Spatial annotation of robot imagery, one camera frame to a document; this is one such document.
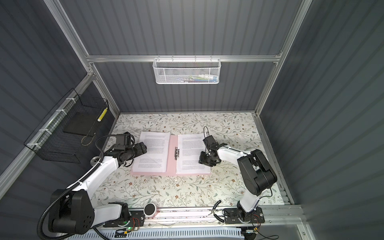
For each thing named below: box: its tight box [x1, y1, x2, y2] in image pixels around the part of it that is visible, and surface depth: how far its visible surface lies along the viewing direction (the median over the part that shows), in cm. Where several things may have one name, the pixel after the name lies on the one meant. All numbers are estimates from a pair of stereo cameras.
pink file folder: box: [130, 134, 212, 177], surface depth 93 cm
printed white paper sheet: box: [132, 131, 171, 173], surface depth 96 cm
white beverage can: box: [90, 156, 100, 167], surface depth 81 cm
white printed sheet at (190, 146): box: [176, 133, 211, 174], surface depth 98 cm
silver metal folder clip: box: [174, 146, 180, 161], surface depth 98 cm
